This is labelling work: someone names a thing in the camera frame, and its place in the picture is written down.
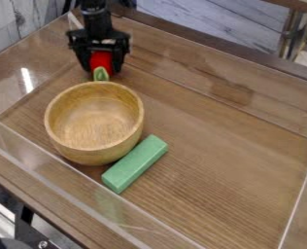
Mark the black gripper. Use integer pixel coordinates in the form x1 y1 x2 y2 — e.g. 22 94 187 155
67 12 130 73

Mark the red plush fruit green stem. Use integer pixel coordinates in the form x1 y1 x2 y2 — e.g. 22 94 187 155
90 52 114 81

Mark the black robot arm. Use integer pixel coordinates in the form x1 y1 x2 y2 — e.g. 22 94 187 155
67 0 130 76

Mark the wooden bowl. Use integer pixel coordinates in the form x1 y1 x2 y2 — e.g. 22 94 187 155
45 81 145 166

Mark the green rectangular block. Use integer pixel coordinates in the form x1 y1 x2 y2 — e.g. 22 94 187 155
102 134 169 194

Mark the metal table leg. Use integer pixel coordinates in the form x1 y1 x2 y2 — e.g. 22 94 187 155
279 10 307 61

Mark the clear acrylic tray wall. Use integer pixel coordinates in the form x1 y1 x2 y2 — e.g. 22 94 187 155
0 123 205 249

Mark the black table frame bracket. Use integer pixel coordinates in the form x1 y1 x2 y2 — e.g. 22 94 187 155
15 205 62 249

